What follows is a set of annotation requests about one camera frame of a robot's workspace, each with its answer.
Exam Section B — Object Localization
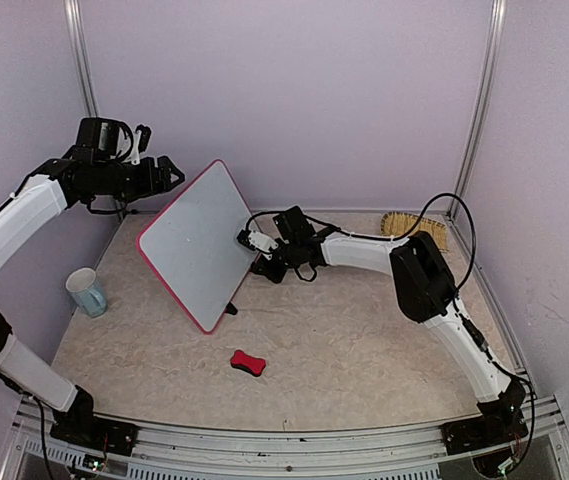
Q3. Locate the red black whiteboard eraser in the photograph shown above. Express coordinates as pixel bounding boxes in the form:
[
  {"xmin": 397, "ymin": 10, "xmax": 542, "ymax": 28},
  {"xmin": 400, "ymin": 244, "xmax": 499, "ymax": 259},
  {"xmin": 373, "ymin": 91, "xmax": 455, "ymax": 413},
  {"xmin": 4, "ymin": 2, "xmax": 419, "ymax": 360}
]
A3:
[{"xmin": 229, "ymin": 349, "xmax": 267, "ymax": 377}]

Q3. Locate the front aluminium rail frame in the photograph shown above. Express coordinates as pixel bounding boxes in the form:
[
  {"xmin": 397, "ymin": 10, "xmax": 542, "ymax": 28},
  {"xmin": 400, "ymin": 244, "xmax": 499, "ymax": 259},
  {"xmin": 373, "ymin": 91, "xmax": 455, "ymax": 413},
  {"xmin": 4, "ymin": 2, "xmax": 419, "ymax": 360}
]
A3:
[{"xmin": 0, "ymin": 397, "xmax": 569, "ymax": 479}]

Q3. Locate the left aluminium corner post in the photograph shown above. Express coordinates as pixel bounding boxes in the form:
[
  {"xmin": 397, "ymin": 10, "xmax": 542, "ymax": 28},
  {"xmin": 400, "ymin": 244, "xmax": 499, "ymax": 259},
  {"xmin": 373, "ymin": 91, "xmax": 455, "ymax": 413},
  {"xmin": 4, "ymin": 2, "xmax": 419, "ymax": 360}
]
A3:
[{"xmin": 63, "ymin": 0, "xmax": 99, "ymax": 117}]

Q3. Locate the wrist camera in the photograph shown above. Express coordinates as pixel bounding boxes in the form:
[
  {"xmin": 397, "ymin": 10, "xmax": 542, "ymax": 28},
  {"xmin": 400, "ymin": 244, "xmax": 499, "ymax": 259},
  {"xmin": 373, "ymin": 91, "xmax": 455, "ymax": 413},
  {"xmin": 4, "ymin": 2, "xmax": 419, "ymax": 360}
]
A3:
[
  {"xmin": 123, "ymin": 124, "xmax": 152, "ymax": 165},
  {"xmin": 236, "ymin": 229, "xmax": 279, "ymax": 255}
]

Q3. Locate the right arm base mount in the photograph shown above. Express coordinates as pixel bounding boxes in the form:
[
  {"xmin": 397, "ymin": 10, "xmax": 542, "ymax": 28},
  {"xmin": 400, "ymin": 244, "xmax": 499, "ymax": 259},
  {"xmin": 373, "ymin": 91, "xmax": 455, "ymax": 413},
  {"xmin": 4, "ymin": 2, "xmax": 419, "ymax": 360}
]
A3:
[{"xmin": 441, "ymin": 401, "xmax": 529, "ymax": 455}]

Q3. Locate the woven bamboo tray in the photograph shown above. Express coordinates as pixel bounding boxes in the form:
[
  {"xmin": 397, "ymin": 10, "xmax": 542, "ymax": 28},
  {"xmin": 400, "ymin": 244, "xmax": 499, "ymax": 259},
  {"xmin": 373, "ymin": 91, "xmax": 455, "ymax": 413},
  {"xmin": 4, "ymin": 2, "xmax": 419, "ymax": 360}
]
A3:
[{"xmin": 380, "ymin": 211, "xmax": 449, "ymax": 252}]

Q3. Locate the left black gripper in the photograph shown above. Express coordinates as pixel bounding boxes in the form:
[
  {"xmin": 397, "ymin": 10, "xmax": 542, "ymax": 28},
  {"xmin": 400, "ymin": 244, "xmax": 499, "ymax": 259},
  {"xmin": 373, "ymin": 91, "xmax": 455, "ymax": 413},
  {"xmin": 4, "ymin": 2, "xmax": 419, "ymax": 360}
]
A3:
[{"xmin": 94, "ymin": 154, "xmax": 185, "ymax": 203}]

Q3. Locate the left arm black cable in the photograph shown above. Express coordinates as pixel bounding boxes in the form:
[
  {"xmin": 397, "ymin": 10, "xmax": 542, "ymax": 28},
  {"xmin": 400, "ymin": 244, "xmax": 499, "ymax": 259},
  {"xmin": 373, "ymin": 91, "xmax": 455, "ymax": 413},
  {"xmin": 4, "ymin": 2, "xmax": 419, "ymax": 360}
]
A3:
[{"xmin": 86, "ymin": 119, "xmax": 138, "ymax": 216}]

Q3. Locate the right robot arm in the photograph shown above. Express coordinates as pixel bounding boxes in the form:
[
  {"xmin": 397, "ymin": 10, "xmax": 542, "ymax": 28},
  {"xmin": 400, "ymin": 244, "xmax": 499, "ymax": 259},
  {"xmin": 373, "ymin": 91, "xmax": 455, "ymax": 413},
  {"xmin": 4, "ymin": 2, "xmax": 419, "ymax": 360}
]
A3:
[{"xmin": 237, "ymin": 206, "xmax": 525, "ymax": 444}]

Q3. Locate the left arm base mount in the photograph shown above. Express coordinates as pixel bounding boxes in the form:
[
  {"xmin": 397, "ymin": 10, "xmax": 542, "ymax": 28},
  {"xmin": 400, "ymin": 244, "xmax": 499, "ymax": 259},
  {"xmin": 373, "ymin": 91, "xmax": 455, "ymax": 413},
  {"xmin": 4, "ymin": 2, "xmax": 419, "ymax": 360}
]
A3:
[{"xmin": 50, "ymin": 387, "xmax": 138, "ymax": 457}]

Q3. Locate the pink framed whiteboard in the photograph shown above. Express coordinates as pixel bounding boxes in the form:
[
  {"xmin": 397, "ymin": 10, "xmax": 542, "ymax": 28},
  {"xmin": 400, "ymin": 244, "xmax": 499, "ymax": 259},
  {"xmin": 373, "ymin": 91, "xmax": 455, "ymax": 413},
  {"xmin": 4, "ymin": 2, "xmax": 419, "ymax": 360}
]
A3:
[{"xmin": 137, "ymin": 159, "xmax": 255, "ymax": 334}]

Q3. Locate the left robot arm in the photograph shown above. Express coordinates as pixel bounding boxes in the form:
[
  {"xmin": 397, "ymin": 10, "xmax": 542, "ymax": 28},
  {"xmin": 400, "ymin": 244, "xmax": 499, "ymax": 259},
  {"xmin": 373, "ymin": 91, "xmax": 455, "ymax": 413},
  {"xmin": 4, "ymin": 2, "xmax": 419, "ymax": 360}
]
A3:
[{"xmin": 0, "ymin": 117, "xmax": 185, "ymax": 445}]

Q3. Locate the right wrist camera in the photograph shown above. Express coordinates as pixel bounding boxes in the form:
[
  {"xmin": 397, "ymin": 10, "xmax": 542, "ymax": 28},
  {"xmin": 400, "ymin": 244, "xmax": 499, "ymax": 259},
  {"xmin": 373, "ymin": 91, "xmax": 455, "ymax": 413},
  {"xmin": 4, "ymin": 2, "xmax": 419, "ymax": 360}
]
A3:
[{"xmin": 236, "ymin": 229, "xmax": 279, "ymax": 255}]

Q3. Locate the right aluminium corner post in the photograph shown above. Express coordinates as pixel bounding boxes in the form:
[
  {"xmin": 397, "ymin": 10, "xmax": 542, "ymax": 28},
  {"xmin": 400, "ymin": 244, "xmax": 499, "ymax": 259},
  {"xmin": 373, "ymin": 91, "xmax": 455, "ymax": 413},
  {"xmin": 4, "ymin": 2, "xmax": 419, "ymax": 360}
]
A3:
[{"xmin": 445, "ymin": 0, "xmax": 508, "ymax": 221}]

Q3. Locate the light blue mug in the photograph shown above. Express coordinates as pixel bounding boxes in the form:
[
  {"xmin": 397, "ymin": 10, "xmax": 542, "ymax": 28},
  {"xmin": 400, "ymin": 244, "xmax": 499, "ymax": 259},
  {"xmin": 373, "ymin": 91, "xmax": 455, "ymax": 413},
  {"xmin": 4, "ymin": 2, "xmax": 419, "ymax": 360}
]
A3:
[{"xmin": 65, "ymin": 267, "xmax": 108, "ymax": 318}]

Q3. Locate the aluminium corner post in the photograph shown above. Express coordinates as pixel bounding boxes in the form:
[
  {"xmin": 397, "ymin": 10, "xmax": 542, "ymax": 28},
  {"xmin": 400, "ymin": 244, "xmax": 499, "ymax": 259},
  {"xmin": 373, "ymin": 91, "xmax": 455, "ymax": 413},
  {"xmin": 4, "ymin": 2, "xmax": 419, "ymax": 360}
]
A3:
[
  {"xmin": 63, "ymin": 0, "xmax": 99, "ymax": 117},
  {"xmin": 445, "ymin": 0, "xmax": 508, "ymax": 221}
]

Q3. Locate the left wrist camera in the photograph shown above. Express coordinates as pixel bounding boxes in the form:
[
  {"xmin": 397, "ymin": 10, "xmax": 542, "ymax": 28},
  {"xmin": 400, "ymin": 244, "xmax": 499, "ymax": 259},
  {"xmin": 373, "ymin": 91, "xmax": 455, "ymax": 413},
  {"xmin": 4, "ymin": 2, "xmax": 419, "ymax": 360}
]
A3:
[{"xmin": 123, "ymin": 124, "xmax": 152, "ymax": 165}]

